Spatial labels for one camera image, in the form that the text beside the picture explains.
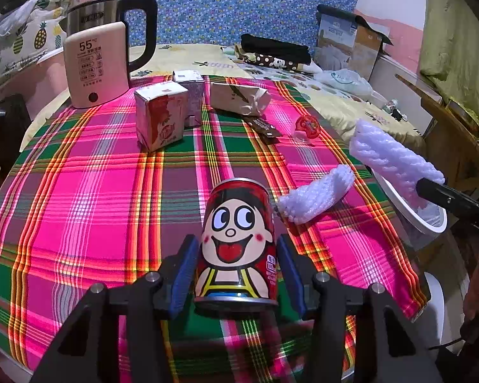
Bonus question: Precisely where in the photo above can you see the red cartoon milk can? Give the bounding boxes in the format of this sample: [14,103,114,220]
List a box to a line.
[194,177,278,312]

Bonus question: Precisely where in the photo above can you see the white foam net sleeve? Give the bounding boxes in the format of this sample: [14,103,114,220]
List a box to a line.
[277,164,355,225]

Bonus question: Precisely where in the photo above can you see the purple foam net sleeve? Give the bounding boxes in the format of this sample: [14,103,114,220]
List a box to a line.
[349,119,445,209]

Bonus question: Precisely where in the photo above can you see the red white milk carton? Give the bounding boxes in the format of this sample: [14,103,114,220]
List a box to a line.
[134,80,188,152]

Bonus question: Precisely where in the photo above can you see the patterned white paper carton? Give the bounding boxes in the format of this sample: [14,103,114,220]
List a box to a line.
[210,83,271,117]

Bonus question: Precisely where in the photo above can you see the purple white small carton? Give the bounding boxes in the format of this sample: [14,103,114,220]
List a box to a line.
[173,69,205,128]

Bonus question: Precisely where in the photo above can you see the white round trash bin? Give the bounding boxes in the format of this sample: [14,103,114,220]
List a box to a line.
[369,167,449,236]

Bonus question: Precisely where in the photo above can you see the wooden round side table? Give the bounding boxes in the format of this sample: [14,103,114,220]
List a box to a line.
[394,73,479,193]

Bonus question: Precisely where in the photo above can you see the pink plaid tablecloth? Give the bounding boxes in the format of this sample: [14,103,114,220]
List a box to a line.
[0,72,430,383]

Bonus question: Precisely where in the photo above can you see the green curtain cloth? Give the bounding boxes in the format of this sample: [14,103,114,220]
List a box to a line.
[419,0,479,125]

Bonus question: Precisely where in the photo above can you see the yellow pineapple bed sheet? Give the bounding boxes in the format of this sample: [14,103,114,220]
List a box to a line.
[11,44,426,176]

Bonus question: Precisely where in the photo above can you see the white plastic bag on bed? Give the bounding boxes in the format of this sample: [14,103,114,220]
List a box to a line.
[314,68,374,98]

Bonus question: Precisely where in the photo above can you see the cardboard box with bag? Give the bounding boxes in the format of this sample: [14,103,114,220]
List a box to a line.
[314,4,393,80]

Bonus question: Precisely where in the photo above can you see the polka dot brown cloth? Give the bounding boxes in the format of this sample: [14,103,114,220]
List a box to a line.
[234,44,322,74]

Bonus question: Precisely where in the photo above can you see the black folded clothing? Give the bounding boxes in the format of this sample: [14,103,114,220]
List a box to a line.
[240,34,311,65]

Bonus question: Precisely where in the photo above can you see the black bag on floor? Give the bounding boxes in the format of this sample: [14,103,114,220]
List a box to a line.
[0,94,32,186]

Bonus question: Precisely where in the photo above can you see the blue floral mattress headboard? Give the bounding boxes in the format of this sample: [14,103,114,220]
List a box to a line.
[99,0,358,55]

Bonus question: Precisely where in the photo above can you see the pineapple print bedding pile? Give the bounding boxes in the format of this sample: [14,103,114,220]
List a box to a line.
[0,0,80,88]

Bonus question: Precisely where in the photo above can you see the steel electric kettle black handle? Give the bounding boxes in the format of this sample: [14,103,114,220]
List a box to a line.
[59,0,159,77]

